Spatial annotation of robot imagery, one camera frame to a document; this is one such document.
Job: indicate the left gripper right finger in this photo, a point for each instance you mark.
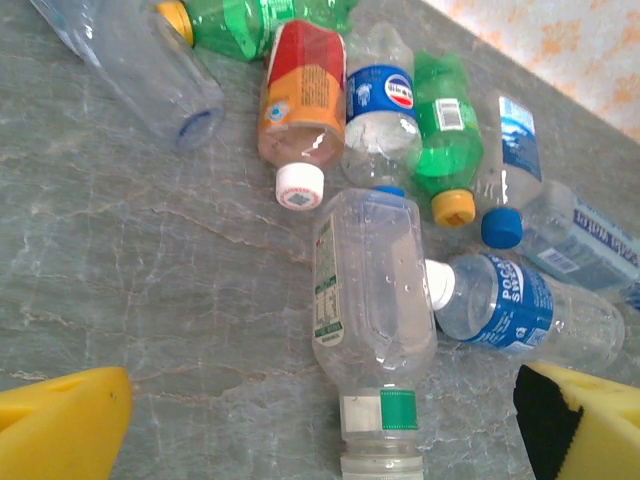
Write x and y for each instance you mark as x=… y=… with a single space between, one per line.
x=600 y=430

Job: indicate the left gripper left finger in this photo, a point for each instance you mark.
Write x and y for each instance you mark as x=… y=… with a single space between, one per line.
x=60 y=425

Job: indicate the Pocari Sweat clear bottle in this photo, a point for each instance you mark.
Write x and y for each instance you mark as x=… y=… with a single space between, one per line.
x=520 y=305

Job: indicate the clear water bottle blue label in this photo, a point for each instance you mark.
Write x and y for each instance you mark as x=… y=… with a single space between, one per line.
x=575 y=240

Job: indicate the clear bottle green neck band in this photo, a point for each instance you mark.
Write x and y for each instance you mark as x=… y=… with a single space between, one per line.
x=375 y=310

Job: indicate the green Sprite bottle yellow cap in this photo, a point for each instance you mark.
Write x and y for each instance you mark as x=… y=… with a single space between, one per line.
x=445 y=150

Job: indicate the clear bottle white cap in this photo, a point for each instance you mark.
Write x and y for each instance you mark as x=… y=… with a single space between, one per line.
x=140 y=75

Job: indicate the clear Pepsi label bottle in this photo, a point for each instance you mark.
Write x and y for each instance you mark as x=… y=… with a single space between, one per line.
x=380 y=95

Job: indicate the orange red label bottle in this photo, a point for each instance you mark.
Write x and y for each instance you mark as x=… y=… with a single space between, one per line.
x=305 y=90

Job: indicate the crushed green bottle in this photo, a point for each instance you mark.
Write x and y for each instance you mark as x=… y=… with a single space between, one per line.
x=235 y=30

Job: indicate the flat clear bottle blue-white label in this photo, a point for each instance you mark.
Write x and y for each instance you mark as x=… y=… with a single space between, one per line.
x=520 y=135

